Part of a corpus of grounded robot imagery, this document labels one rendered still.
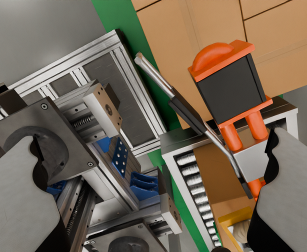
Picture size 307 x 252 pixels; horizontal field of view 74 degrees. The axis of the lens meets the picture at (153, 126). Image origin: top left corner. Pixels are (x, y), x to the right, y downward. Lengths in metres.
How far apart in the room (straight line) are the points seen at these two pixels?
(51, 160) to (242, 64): 0.44
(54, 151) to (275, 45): 0.96
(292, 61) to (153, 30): 0.65
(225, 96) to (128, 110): 1.17
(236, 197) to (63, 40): 1.38
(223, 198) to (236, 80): 0.66
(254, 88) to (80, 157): 0.46
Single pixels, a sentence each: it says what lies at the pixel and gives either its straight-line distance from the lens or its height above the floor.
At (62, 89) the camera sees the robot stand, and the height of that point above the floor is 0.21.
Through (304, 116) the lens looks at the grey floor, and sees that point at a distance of 2.10.
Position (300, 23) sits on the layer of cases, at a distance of 1.13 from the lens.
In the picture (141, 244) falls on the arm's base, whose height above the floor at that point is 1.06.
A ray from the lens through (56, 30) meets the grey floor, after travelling 1.60.
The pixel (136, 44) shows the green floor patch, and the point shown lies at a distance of 1.49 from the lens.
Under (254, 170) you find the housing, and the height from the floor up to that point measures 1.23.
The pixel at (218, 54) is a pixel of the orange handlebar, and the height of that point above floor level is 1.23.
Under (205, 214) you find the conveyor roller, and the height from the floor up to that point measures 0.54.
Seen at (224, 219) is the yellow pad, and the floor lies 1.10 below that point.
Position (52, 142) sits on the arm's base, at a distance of 0.54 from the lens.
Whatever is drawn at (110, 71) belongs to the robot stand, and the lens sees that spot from 1.33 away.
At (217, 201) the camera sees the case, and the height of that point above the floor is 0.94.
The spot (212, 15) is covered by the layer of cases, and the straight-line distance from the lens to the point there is 0.97.
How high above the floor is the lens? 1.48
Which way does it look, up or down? 61 degrees down
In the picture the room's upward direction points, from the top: 177 degrees clockwise
